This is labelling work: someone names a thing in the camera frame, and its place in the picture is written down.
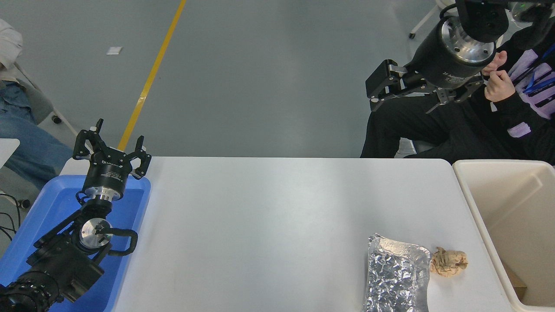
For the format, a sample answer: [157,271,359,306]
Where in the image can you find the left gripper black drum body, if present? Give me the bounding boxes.
[82,147,133,195]

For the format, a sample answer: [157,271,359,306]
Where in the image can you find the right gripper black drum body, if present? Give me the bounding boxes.
[405,19,493,91]

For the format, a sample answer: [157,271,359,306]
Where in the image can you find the silver foil tray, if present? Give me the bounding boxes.
[362,233,431,312]

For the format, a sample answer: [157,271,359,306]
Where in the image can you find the person's hand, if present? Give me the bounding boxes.
[485,69,516,103]
[482,51,508,77]

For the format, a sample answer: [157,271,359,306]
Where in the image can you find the person in dark clothing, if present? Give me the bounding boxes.
[360,6,555,165]

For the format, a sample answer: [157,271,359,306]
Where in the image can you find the blue plastic tray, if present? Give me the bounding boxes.
[0,175,151,312]

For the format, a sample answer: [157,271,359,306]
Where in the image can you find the person in blue trousers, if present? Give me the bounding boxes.
[0,19,74,189]

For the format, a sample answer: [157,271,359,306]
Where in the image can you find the grey office chair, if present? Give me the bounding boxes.
[12,62,79,136]

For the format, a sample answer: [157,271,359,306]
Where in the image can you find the small white side table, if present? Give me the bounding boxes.
[0,138,21,169]

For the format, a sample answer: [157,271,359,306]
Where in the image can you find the large pale plastic bin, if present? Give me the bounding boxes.
[452,159,555,312]

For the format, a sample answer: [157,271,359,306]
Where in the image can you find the crumpled tan paper ball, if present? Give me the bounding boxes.
[429,247,469,277]

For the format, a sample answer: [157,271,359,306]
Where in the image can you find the white wheeled chair frame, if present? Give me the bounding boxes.
[409,3,444,39]

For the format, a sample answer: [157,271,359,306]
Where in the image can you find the black floor cables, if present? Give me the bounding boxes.
[0,193,22,241]

